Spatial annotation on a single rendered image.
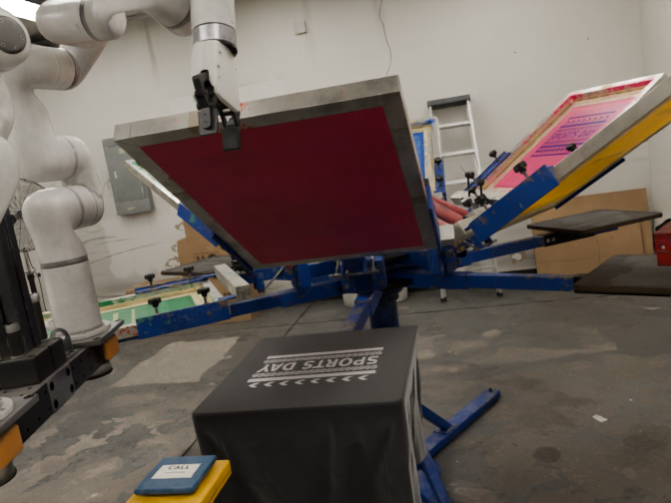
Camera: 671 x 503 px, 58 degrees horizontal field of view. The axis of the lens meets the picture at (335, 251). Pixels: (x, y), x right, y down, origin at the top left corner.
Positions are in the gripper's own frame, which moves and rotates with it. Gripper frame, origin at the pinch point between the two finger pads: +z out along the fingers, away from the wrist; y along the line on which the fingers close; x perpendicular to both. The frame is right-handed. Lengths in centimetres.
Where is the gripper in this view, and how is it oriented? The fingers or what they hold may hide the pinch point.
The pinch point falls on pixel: (221, 137)
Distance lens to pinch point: 103.9
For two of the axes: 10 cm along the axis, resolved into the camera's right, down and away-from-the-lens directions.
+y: -2.3, -1.1, -9.7
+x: 9.7, -1.1, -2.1
